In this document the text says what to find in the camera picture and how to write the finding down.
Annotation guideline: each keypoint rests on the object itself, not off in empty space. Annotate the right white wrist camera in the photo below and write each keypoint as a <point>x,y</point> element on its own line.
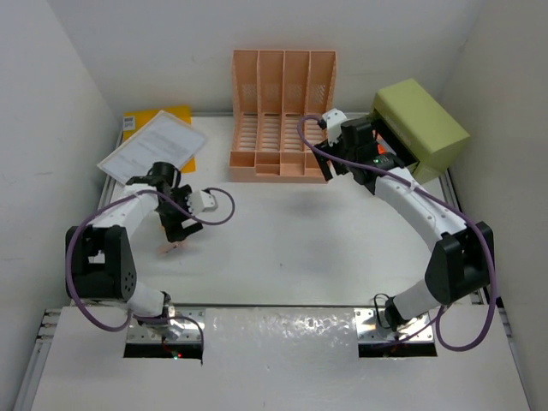
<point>332,121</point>

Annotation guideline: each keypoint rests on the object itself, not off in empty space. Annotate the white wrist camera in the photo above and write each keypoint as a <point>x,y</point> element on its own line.
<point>332,121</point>
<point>201,201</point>

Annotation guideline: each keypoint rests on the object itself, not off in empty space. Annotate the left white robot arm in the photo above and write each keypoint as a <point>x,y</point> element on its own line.
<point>99,264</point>

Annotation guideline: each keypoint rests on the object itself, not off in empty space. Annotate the pink desktop file organizer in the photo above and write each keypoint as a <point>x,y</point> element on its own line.
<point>272,91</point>

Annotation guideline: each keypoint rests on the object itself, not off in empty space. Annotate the metal base plate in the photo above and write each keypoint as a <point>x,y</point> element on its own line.
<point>417,330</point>
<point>185,328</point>

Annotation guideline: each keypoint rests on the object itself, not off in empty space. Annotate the green drawer cabinet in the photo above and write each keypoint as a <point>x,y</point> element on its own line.
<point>433,138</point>

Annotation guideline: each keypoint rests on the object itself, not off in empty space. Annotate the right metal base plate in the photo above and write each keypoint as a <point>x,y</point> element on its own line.
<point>417,330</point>

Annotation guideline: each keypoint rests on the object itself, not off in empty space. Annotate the yellow folder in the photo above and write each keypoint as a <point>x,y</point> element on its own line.
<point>134,120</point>

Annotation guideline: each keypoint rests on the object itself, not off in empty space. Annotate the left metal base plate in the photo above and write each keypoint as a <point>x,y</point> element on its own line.
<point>185,328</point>

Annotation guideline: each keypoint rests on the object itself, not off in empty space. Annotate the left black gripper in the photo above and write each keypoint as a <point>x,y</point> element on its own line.
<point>175,230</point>

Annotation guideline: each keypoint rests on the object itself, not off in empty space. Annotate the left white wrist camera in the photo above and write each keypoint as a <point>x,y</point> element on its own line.
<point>201,201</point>

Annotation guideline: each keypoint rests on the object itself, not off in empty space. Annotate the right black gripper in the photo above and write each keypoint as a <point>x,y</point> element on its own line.
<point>326,167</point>

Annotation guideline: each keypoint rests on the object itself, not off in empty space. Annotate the clear mesh document pouch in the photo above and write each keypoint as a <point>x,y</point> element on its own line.
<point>165,138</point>

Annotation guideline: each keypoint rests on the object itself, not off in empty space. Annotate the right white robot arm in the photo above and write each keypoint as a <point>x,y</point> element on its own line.
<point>461,252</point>

